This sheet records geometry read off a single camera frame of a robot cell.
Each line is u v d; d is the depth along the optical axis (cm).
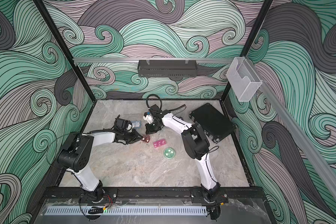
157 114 74
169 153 88
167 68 95
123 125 79
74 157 48
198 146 55
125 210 70
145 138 95
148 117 88
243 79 77
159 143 93
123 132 82
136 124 103
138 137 93
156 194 75
